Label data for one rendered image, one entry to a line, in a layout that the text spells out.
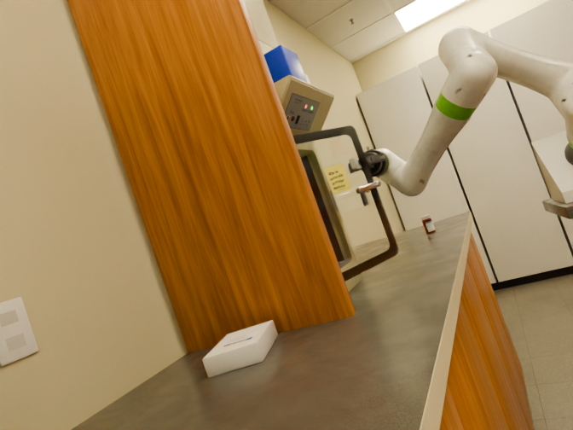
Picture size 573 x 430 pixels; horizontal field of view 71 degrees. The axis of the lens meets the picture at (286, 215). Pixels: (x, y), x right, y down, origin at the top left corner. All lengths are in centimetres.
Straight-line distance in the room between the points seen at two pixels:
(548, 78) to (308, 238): 100
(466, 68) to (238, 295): 87
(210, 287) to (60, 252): 35
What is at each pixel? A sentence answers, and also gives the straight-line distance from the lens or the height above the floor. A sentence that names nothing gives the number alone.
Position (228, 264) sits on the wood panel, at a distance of 102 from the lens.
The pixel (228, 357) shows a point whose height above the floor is 97.
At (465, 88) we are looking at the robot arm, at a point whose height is 137.
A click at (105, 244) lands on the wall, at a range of 112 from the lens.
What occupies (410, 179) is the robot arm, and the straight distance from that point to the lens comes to 148.
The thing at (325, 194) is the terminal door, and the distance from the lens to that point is 107.
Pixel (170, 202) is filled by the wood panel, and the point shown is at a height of 133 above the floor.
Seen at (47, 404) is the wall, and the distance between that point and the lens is 99.
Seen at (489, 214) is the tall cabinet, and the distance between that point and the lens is 404.
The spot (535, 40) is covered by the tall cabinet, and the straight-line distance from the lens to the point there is 414.
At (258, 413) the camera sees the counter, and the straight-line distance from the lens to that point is 62.
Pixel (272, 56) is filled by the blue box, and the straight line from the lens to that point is 108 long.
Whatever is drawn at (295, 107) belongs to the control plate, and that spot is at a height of 145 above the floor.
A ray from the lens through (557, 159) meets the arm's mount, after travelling 170.
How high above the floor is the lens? 117
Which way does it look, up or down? 2 degrees up
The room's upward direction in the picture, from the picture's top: 20 degrees counter-clockwise
